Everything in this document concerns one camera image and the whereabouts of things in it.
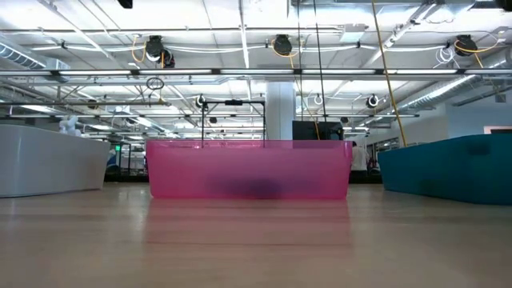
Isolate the white building column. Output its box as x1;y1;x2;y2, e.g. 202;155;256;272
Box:
265;82;298;141

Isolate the translucent pink plastic bin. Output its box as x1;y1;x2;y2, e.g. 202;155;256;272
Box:
146;138;354;200

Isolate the person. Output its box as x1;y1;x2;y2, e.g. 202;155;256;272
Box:
350;140;371;184

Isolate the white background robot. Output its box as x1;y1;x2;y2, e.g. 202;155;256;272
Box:
58;114;83;137

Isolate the teal plastic bin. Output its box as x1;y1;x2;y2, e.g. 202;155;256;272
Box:
378;134;512;206

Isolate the grey plastic bin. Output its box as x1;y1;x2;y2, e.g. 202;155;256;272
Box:
0;123;111;198

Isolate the black background rig frame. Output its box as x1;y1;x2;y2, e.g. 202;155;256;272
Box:
201;99;267;141

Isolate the black hanging cable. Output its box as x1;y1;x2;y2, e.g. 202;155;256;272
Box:
314;0;327;123

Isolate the yellow hanging cable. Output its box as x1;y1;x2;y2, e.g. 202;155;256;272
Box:
370;0;408;148

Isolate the long ceiling light rail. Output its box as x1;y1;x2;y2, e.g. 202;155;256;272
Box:
0;68;512;76

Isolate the silver ceiling duct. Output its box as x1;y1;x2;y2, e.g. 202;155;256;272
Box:
399;59;512;111
0;42;71;71

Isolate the wall-mounted screen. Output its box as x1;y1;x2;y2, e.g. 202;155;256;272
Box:
482;125;512;135

